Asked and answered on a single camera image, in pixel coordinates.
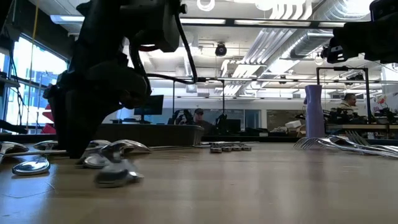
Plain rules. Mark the purple plastic bottle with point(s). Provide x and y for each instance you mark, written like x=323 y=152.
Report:
x=314 y=110

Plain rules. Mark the black background robot frame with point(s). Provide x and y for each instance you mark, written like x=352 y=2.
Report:
x=367 y=93

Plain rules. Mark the black background robot arm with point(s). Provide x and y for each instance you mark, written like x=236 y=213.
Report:
x=183 y=117
x=387 y=114
x=339 y=117
x=221 y=123

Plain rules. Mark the dark grey cutlery tray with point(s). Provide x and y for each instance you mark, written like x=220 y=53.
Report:
x=155 y=135

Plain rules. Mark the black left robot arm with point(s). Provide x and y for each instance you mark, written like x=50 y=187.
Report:
x=99 y=28

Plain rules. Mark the white ceiling light strip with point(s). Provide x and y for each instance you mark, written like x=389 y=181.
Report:
x=202 y=21
x=66 y=18

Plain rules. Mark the white box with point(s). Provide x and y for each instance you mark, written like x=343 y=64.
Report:
x=293 y=124

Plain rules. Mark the wooden background table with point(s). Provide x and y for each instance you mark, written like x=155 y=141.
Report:
x=357 y=127

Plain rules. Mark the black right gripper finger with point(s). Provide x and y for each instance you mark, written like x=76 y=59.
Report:
x=367 y=34
x=373 y=53

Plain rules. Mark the person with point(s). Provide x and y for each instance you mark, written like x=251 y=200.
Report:
x=348 y=104
x=200 y=119

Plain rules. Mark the red chair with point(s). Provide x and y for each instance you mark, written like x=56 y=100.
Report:
x=49 y=127

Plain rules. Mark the black computer monitor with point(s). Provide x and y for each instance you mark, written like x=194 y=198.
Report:
x=150 y=105

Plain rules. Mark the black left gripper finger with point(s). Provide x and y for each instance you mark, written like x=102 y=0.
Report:
x=70 y=124
x=96 y=118

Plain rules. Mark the black overhead camera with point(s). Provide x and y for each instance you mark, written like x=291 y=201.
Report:
x=220 y=49

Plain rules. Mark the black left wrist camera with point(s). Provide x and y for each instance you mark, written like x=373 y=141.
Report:
x=161 y=28

